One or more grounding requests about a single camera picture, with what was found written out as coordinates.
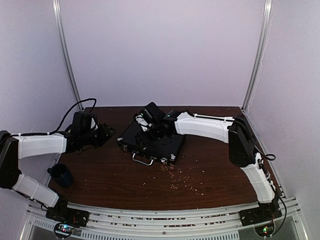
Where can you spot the dark blue mug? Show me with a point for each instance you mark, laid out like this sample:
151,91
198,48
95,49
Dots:
61,175

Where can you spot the right aluminium frame post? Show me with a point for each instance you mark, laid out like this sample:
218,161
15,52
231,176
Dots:
261,47

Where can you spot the black poker set case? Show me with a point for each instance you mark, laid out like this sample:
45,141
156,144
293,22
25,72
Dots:
146,148

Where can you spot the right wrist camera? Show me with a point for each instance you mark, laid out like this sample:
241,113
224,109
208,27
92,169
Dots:
152,114

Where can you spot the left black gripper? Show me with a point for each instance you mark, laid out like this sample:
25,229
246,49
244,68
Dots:
106,134

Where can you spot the aluminium frame post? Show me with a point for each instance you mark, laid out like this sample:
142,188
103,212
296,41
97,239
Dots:
64,47
261,47

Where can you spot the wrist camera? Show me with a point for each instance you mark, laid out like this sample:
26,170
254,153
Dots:
83,122
152,114

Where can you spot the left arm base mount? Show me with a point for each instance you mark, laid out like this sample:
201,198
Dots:
60,212

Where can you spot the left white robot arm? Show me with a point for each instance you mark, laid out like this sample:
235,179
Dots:
16,147

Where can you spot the front aluminium rail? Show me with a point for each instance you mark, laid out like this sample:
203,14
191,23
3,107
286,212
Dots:
220,223

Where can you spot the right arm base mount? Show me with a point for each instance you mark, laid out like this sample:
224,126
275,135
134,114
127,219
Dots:
265,212

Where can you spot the left aluminium frame post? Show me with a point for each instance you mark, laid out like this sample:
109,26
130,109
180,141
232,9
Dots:
64,47

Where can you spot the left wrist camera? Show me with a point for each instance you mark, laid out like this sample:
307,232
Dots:
83,122

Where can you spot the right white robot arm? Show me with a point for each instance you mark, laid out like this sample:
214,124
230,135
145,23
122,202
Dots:
243,151

